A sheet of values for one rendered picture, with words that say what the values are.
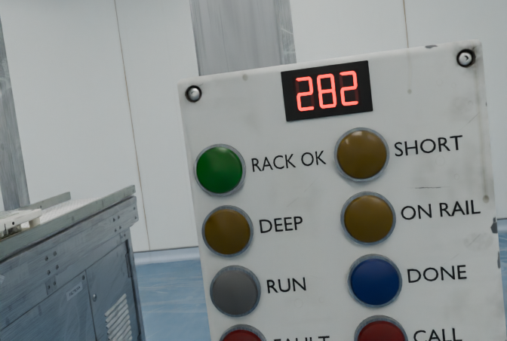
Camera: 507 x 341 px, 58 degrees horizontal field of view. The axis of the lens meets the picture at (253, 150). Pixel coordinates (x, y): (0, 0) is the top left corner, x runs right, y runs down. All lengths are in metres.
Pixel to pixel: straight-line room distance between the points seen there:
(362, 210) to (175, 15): 3.86
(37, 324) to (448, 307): 1.20
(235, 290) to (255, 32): 0.17
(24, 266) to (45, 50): 3.38
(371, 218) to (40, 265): 1.11
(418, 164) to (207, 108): 0.12
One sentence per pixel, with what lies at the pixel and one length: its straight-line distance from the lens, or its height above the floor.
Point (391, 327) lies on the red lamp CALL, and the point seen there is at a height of 1.03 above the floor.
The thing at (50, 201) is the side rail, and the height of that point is 0.94.
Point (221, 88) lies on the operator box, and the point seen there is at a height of 1.18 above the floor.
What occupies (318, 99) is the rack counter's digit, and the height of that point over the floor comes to 1.16.
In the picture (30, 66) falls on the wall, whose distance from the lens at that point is 4.54.
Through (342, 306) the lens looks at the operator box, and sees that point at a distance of 0.28.
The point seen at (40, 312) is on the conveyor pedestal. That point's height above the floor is 0.72.
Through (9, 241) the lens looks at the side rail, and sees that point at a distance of 1.20.
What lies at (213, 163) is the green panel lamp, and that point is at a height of 1.13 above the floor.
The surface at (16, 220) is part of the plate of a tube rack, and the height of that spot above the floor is 0.98.
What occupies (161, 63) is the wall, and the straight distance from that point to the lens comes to 4.05.
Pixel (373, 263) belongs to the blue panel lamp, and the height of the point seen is 1.07.
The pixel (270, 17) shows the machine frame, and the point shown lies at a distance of 0.33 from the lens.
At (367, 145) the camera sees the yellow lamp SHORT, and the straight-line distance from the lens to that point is 0.26.
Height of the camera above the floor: 1.16
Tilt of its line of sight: 4 degrees down
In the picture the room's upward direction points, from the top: 7 degrees counter-clockwise
